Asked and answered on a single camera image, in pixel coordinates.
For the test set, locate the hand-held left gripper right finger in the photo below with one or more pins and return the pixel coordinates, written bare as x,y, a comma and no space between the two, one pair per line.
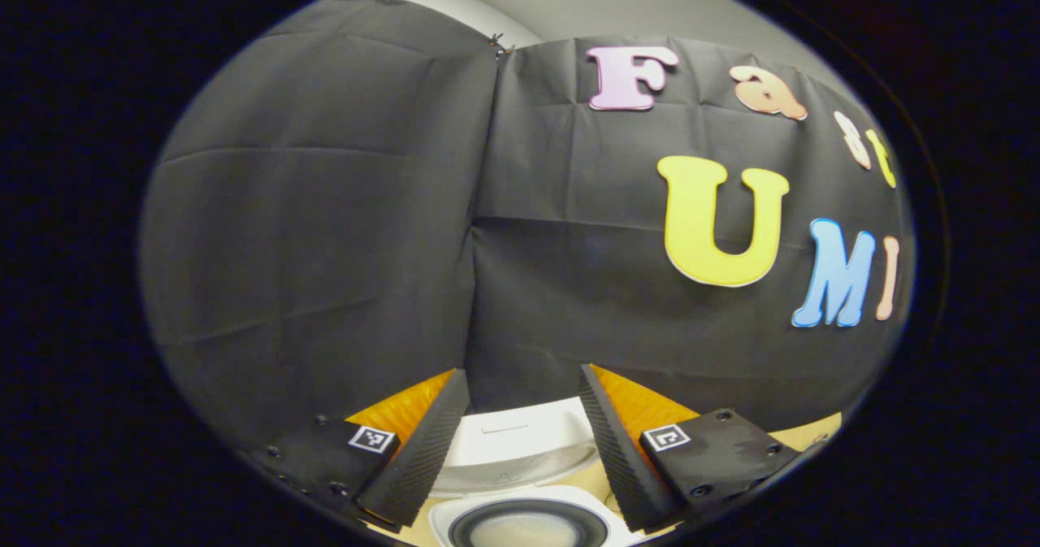
621,458

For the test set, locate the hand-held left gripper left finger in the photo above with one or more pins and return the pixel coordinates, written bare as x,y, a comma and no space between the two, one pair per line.
418,458

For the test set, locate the white rice cooker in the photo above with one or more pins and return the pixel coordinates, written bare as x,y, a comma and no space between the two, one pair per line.
520,449

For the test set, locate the black backdrop cloth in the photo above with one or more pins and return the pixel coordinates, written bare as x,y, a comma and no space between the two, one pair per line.
366,246

